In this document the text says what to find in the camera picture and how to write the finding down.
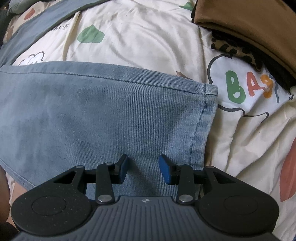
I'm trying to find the light blue denim jeans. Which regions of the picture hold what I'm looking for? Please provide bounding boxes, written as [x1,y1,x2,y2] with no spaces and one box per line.
[1,1,217,196]

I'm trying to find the cream patterned bed sheet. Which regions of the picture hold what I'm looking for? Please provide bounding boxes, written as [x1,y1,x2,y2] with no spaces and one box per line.
[16,1,295,240]

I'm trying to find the leopard print garment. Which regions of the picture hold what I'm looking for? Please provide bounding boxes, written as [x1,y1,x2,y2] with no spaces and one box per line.
[211,30,277,72]

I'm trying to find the brown folded garment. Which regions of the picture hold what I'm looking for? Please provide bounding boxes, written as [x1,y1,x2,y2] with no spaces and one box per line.
[191,1,295,76]

